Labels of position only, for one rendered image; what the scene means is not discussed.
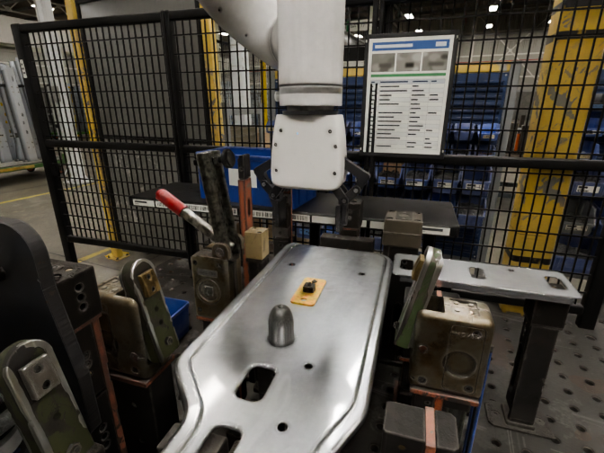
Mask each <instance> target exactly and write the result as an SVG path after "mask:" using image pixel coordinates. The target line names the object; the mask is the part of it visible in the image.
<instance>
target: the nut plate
mask: <svg viewBox="0 0 604 453"><path fill-rule="evenodd" d="M312 280H316V283H313V282H312ZM309 281H310V282H311V283H312V286H311V287H308V286H307V283H308V282H309ZM325 284H326V280H321V279H315V278H304V280H303V281H302V283H301V284H300V286H299V287H298V289H297V291H296V292H295V294H294V295H293V297H292V298H291V300H290V303H292V304H297V305H302V306H314V305H315V303H316V301H317V299H318V298H319V296H320V294H321V292H322V290H323V288H324V286H325ZM301 299H305V300H306V301H301Z"/></svg>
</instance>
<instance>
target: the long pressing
mask: <svg viewBox="0 0 604 453"><path fill-rule="evenodd" d="M290 264H295V265H290ZM392 268H393V261H392V260H391V259H390V258H389V257H387V256H385V255H384V254H381V253H371V252H362V251H355V250H347V249H340V248H332V247H324V246H316V245H309V244H299V243H290V244H287V245H285V246H284V247H283V248H282V249H281V250H280V251H279V252H278V253H277V254H276V255H275V256H274V257H273V258H272V259H271V260H270V262H269V263H268V264H267V265H266V266H265V267H264V268H263V269H262V270H261V271H260V272H259V273H258V274H257V275H256V276H255V277H254V278H253V279H252V280H251V281H250V282H249V283H248V284H247V286H246V287H245V288H244V289H243V290H242V291H241V292H240V293H239V294H238V295H237V296H236V297H235V298H234V299H233V300H232V301H231V302H230V303H229V304H228V305H227V306H226V307H225V308H224V310H223V311H222V312H221V313H220V314H219V315H218V316H217V317H216V318H215V319H214V320H213V321H212V322H211V323H210V324H209V325H208V326H207V327H206V328H205V329H204V330H203V331H202V332H201V333H200V335H199V336H198V337H197V338H196V339H195V340H194V341H193V342H192V343H191V344H190V345H189V346H188V347H187V348H186V349H185V350H184V351H183V352H182V353H181V355H180V356H179V357H178V359H177V361H176V362H175V366H174V374H175V380H176V384H177V387H178V391H179V395H180V398H181V401H182V408H183V411H184V415H183V419H182V423H181V425H180V427H179V428H178V430H177V431H176V433H175V434H174V435H173V436H172V437H171V439H170V440H169V441H168V443H167V444H166V446H165V447H164V449H163V450H162V451H161V453H198V452H199V451H200V449H201V447H202V446H203V444H204V442H205V441H206V439H207V438H208V436H209V434H210V433H211V432H212V431H213V430H215V429H216V428H220V427H223V428H227V429H229V430H233V431H237V432H239V433H240V435H241V439H240V441H239V443H238V445H237V446H236V448H235V451H234V453H340V452H341V451H342V450H343V448H344V447H345V446H346V445H347V443H348V442H349V441H350V440H351V438H352V437H353V436H354V435H355V434H356V432H357V431H358V430H359V429H360V427H361V426H362V425H363V423H364V422H365V420H366V418H367V416H368V412H369V403H370V397H371V392H372V387H373V382H374V376H375V371H376V365H377V360H378V350H379V344H380V340H381V334H382V329H383V323H384V318H385V312H386V302H387V297H388V291H389V287H390V281H391V276H392ZM359 273H364V275H359ZM304 278H315V279H321V280H326V284H325V286H324V288H323V290H322V292H321V294H320V296H319V298H318V299H317V301H316V303H315V305H314V306H302V305H297V304H292V303H290V300H291V298H292V297H293V295H294V294H295V292H296V291H297V289H298V287H299V286H300V284H301V283H302V281H303V280H304ZM278 304H283V305H286V306H288V307H289V308H290V310H291V312H292V315H293V318H294V342H293V343H291V344H290V345H288V346H285V347H276V346H273V345H272V344H270V342H269V315H270V312H271V310H272V308H273V307H274V306H276V305H278ZM306 364H310V365H312V368H311V369H306V368H305V365H306ZM254 368H264V369H270V370H273V371H274V372H275V376H274V378H273V380H272V381H271V384H270V386H269V387H268V389H267V391H266V393H265V395H264V397H263V398H262V399H261V400H259V401H255V402H254V401H249V400H245V399H242V398H239V397H237V396H236V392H237V391H238V389H239V387H240V386H241V385H242V384H243V382H244V380H245V379H246V377H247V375H248V374H249V372H250V371H251V370H252V369H254ZM281 423H285V424H287V426H288V428H287V429H286V430H285V431H279V430H278V429H277V427H278V425H279V424H281Z"/></svg>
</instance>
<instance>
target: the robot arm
mask: <svg viewBox="0 0 604 453"><path fill-rule="evenodd" d="M198 1H199V3H200V4H201V5H202V7H203V8H204V9H205V11H206V12H207V13H208V14H209V16H210V17H211V18H212V19H213V20H214V21H215V22H216V23H217V24H218V25H219V26H220V27H221V28H222V29H223V30H224V31H225V32H226V33H227V34H228V35H230V36H231V37H232V38H233V39H234V40H236V41H237V42H238V43H240V44H241V45H242V46H243V47H245V48H246V49H248V50H249V51H250V52H251V53H253V54H254V55H255V56H256V57H257V58H259V59H260V60H261V61H263V62H264V63H266V64H267V65H269V66H270V67H273V68H274V69H276V70H278V71H279V89H280V90H279V91H278V92H275V94H274V98H275V101H276V102H280V106H287V111H282V114H277V115H276V120H275V125H274V131H273V140H272V150H271V159H269V160H267V161H266V162H264V163H262V164H260V165H259V166H257V167H255V168H254V169H253V172H254V173H255V175H256V177H257V179H258V181H260V183H261V186H262V187H263V189H264V190H265V191H266V192H267V193H268V194H269V198H270V199H271V200H272V217H273V218H275V226H280V225H281V224H282V223H283V222H284V221H286V219H287V217H286V197H285V196H283V192H284V191H285V190H286V189H299V190H311V191H332V192H333V194H334V195H335V197H336V198H337V200H338V204H337V205H336V207H335V231H336V232H341V230H342V228H343V226H346V225H347V223H348V210H349V202H350V201H351V200H352V199H354V198H355V197H356V196H357V195H358V194H359V193H360V192H361V190H362V189H363V187H364V186H365V185H366V183H367V182H368V180H369V178H370V173H368V172H367V171H365V170H364V169H362V168H361V167H359V166H358V165H356V164H354V163H353V162H352V161H351V160H349V159H348V158H347V150H346V135H345V127H344V120H343V115H342V114H338V111H334V110H333V109H334V106H342V76H343V51H344V25H345V0H198ZM270 169H271V179H269V177H268V175H267V171H268V170H270ZM347 171H348V172H349V173H351V174H353V175H354V176H356V177H357V182H356V183H355V185H354V186H353V187H352V188H351V189H350V190H347V188H346V187H345V185H344V184H343V183H344V182H345V180H346V175H347Z"/></svg>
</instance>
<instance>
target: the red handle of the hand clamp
mask: <svg viewBox="0 0 604 453"><path fill-rule="evenodd" d="M155 198H156V199H157V200H159V201H160V202H161V203H163V204H164V205H165V206H166V207H167V208H169V209H170V210H171V211H172V212H174V213H175V214H176V215H177V216H179V217H182V218H184V219H185V220H186V221H188V222H189V223H190V224H192V225H193V226H194V227H196V228H197V229H198V230H199V231H200V232H201V233H203V234H204V235H205V236H207V237H208V238H209V239H211V240H212V241H213V242H216V241H215V237H214V233H213V229H212V226H211V225H210V224H209V223H207V222H206V221H205V220H203V219H202V218H200V217H199V216H198V215H196V214H195V213H194V212H193V211H191V210H190V209H188V206H187V205H185V204H184V203H183V202H181V201H180V200H178V199H177V198H176V197H174V196H173V195H172V193H170V192H169V191H167V190H166V189H162V190H160V189H159V190H158V191H156V193H155Z"/></svg>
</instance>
